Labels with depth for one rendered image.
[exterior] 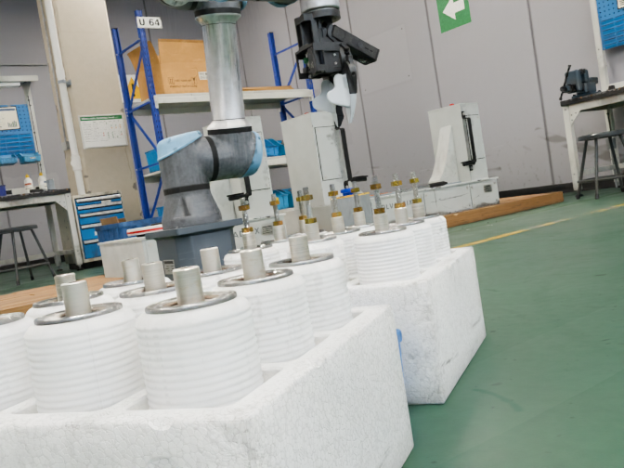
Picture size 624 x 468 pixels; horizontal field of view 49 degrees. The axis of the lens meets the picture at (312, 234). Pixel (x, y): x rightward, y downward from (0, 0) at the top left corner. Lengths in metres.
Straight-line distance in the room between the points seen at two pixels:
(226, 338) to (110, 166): 7.13
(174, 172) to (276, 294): 1.09
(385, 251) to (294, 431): 0.51
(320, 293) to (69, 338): 0.27
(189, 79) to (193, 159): 4.90
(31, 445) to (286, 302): 0.24
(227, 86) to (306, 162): 2.23
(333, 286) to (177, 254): 0.95
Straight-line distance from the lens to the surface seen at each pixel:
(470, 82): 7.23
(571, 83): 5.62
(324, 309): 0.74
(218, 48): 1.76
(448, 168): 4.76
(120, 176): 7.66
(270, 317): 0.63
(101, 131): 7.66
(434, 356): 1.00
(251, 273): 0.66
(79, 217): 6.62
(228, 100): 1.75
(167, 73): 6.48
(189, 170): 1.69
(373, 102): 8.19
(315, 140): 3.87
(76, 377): 0.60
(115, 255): 3.53
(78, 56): 7.78
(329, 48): 1.30
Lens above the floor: 0.32
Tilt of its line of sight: 3 degrees down
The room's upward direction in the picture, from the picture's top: 9 degrees counter-clockwise
